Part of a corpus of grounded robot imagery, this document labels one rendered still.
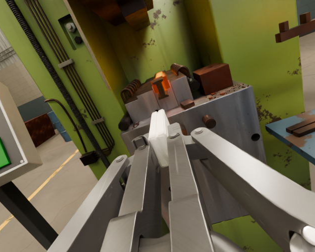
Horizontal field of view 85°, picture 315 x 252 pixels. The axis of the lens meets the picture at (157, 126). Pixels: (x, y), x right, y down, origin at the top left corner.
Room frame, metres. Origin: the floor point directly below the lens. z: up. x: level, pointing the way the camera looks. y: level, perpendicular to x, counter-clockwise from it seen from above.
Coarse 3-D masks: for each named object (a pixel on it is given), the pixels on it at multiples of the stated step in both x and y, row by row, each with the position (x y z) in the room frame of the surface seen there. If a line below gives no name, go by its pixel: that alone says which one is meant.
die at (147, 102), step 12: (168, 72) 0.77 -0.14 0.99; (180, 72) 0.60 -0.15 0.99; (144, 84) 0.72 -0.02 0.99; (180, 84) 0.49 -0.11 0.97; (132, 96) 0.61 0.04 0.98; (144, 96) 0.51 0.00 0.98; (156, 96) 0.51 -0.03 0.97; (168, 96) 0.50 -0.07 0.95; (180, 96) 0.50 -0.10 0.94; (132, 108) 0.52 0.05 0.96; (144, 108) 0.51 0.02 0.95; (156, 108) 0.51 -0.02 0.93; (168, 108) 0.50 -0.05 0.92; (132, 120) 0.52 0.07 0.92
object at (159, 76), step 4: (160, 72) 0.74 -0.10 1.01; (156, 76) 0.64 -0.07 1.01; (160, 76) 0.47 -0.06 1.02; (164, 76) 0.48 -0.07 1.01; (156, 80) 0.42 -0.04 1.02; (160, 80) 0.41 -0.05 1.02; (164, 80) 0.48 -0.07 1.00; (152, 84) 0.49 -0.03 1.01; (156, 84) 0.41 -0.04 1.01; (160, 84) 0.41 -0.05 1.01; (164, 84) 0.49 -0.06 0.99; (168, 84) 0.48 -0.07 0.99; (156, 88) 0.49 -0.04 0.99; (160, 88) 0.41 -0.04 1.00; (164, 88) 0.49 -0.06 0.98; (156, 92) 0.49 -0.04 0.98; (160, 92) 0.41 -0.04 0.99; (164, 92) 0.42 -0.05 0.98; (160, 96) 0.41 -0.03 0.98; (164, 96) 0.41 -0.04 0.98
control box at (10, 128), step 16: (0, 96) 0.52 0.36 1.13; (0, 112) 0.48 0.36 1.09; (16, 112) 0.54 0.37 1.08; (0, 128) 0.46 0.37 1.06; (16, 128) 0.47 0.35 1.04; (16, 144) 0.43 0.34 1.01; (32, 144) 0.50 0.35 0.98; (16, 160) 0.41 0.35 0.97; (32, 160) 0.44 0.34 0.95; (0, 176) 0.39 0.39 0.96; (16, 176) 0.44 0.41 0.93
